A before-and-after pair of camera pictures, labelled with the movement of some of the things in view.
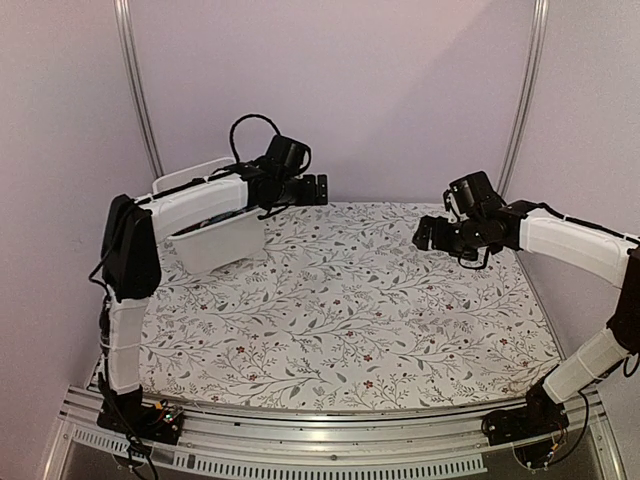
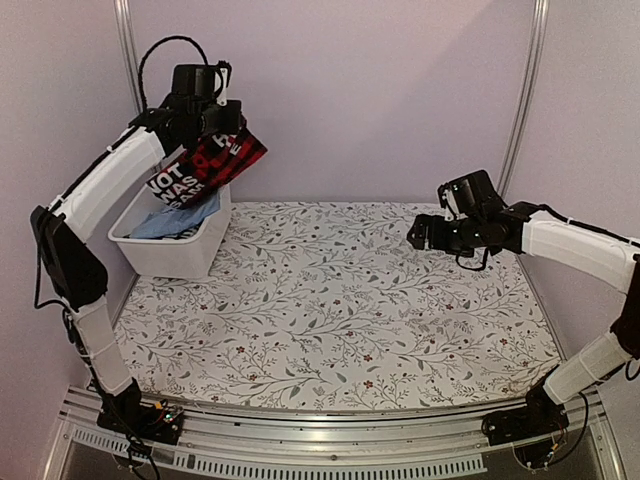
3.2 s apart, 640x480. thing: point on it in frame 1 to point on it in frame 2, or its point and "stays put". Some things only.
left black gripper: x=310 y=197 to x=234 y=124
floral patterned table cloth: x=347 y=307 stays put
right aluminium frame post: x=536 y=50 stays put
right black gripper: x=439 y=242 stays put
